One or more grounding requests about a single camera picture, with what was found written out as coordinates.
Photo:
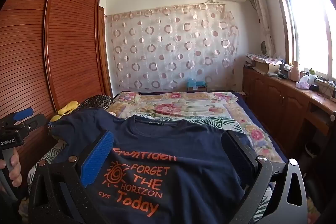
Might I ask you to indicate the blue crumpled cloth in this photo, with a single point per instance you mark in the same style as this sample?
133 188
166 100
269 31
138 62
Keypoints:
195 82

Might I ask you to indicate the open cardboard box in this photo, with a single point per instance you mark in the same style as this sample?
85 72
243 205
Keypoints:
267 66

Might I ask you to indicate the leaf-print sheet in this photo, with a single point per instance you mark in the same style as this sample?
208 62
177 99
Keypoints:
210 123

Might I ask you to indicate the wooden framed window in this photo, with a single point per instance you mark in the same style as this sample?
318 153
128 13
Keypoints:
307 24

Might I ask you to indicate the navy blue printed T-shirt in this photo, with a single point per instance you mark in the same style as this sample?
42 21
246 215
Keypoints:
170 174

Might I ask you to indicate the person's left hand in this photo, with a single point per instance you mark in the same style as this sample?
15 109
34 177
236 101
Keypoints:
15 169

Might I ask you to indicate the circle-patterned sheer curtain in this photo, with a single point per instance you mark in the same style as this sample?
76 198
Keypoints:
170 48

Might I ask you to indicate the yellow plush toy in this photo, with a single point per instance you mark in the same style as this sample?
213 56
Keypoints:
67 108

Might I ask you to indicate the folded floral cloth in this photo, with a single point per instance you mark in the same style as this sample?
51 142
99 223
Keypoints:
262 58

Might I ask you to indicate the pink thermos jug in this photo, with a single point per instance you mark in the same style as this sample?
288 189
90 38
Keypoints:
295 71

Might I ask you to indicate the small round fan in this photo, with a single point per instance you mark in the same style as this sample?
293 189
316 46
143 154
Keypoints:
263 47

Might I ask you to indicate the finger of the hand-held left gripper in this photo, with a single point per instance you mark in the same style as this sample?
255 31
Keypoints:
36 121
23 113

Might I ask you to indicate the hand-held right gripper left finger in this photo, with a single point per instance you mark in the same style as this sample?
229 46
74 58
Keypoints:
97 158

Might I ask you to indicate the green-lid bottle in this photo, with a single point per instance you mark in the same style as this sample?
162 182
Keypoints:
311 77

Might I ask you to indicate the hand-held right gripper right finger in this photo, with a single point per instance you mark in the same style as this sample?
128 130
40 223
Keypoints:
236 154

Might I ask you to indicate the floral blanket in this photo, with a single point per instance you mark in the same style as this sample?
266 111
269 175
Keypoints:
183 106

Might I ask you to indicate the tied pale window curtain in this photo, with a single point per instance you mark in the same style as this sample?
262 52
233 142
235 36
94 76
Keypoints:
261 11

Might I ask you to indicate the wooden sideboard cabinet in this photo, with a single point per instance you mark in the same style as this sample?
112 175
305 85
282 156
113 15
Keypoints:
275 103

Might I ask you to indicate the dark circle-patterned cloth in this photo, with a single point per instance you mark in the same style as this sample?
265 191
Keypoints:
95 102

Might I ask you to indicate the wooden slatted wardrobe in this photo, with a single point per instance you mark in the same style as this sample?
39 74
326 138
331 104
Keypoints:
65 43

